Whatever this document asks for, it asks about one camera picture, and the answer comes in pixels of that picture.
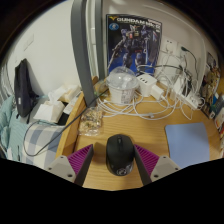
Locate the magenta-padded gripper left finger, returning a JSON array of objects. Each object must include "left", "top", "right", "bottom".
[{"left": 45, "top": 143, "right": 94, "bottom": 187}]

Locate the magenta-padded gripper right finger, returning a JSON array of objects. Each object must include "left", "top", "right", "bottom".
[{"left": 133, "top": 144, "right": 182, "bottom": 186}]

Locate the black computer mouse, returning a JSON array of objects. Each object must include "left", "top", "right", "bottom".
[{"left": 105, "top": 133, "right": 136, "bottom": 177}]

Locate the light blue mouse pad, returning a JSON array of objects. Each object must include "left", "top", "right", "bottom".
[{"left": 164, "top": 122, "right": 211, "bottom": 169}]

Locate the plaid and teal bedding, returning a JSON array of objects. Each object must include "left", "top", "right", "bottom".
[{"left": 0, "top": 96, "right": 68, "bottom": 168}]

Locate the clear snack bag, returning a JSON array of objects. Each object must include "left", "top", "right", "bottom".
[{"left": 78, "top": 107, "right": 104, "bottom": 137}]

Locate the white tissue pack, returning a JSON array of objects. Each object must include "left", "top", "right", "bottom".
[{"left": 33, "top": 99, "right": 65, "bottom": 124}]

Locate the white power strip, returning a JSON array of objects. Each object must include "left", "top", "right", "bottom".
[{"left": 176, "top": 89, "right": 205, "bottom": 111}]

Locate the white cube charger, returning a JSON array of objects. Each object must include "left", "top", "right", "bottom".
[{"left": 137, "top": 73, "right": 158, "bottom": 98}]

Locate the black hanging bag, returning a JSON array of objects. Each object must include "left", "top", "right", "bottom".
[{"left": 13, "top": 58, "right": 39, "bottom": 118}]

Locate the clear dome-lid plastic cup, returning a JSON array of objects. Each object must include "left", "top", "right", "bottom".
[{"left": 105, "top": 65, "right": 140, "bottom": 105}]

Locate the brown tree-creature figurine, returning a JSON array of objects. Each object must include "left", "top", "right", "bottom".
[{"left": 203, "top": 64, "right": 222, "bottom": 101}]

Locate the robot model kit box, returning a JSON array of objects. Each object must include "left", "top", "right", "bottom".
[{"left": 106, "top": 13, "right": 163, "bottom": 76}]

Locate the black cable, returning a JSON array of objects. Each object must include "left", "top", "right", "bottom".
[{"left": 23, "top": 88, "right": 111, "bottom": 158}]

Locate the white cable tangle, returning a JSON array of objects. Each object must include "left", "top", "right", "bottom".
[{"left": 96, "top": 63, "right": 203, "bottom": 122}]

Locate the white wall socket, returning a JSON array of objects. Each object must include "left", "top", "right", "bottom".
[{"left": 163, "top": 38, "right": 181, "bottom": 56}]

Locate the white wall switch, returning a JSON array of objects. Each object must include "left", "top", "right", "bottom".
[{"left": 22, "top": 33, "right": 35, "bottom": 52}]

